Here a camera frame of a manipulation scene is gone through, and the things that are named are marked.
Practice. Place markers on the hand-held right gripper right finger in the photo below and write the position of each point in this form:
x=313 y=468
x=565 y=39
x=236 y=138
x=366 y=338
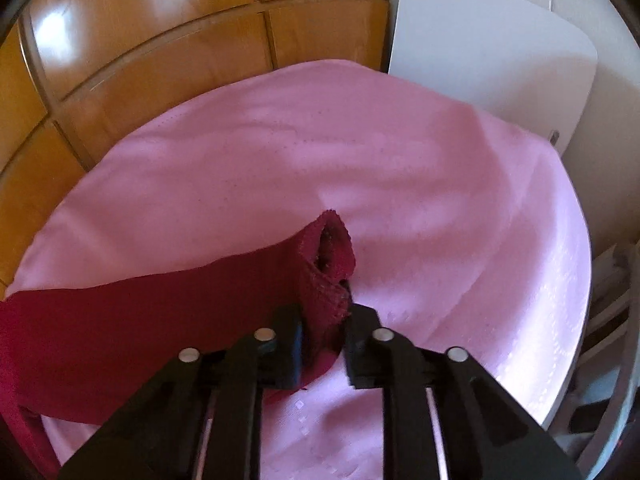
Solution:
x=356 y=355

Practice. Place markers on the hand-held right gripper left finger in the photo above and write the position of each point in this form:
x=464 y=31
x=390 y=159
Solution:
x=295 y=347

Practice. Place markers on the pink tablecloth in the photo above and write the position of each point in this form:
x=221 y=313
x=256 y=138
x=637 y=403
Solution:
x=350 y=185

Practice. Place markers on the dark red cloth garment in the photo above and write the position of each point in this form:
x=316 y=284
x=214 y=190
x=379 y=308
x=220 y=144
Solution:
x=140 y=330

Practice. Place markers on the white round table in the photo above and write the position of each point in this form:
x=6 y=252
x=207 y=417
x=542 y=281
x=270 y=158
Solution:
x=575 y=350

